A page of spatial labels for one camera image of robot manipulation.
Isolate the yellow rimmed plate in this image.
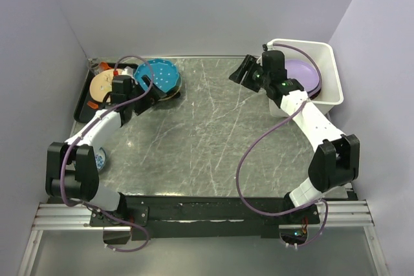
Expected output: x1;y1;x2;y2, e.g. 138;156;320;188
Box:
160;76;182;101

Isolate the clear glass cup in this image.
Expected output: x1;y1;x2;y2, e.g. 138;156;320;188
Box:
87;59;101;76

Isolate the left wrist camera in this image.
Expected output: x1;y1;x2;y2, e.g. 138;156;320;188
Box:
113;66;135;77

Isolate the orange plastic spoon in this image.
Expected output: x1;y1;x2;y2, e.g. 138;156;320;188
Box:
98;62;113;72

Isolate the white plastic bin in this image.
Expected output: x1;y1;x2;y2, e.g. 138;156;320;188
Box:
271;38;343;114

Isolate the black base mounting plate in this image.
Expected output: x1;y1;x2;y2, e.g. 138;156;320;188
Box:
88;196;320;245

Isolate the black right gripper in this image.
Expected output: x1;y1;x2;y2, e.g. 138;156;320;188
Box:
228;55;270;93

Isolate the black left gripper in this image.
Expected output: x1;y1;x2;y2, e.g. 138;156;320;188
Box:
127;74;166;115

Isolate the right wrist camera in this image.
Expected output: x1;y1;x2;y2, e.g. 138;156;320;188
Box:
262;41;274;51

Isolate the orange plastic fork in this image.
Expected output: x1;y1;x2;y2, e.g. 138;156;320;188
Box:
87;101;98;109

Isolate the blue patterned small bowl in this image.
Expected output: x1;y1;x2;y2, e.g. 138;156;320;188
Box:
94;147;107;172

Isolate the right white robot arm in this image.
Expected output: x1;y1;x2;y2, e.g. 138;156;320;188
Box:
229;50;360;223

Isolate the black serving tray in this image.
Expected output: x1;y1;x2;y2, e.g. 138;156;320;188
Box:
73;62;140;124

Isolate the blue polka dot plate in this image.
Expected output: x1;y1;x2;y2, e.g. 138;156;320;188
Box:
133;58;180;90

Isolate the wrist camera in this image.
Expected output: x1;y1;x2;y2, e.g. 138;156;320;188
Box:
113;66;135;77
262;41;274;51

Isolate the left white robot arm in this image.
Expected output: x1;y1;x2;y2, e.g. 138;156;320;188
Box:
45;74;160;226

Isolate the lilac plastic bear plate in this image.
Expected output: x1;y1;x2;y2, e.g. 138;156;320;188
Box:
285;59;320;94

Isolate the floral beige plate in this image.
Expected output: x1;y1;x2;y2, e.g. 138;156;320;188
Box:
89;69;114;103

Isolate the aluminium rail frame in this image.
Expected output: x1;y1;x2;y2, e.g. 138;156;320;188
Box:
19;201;381;275

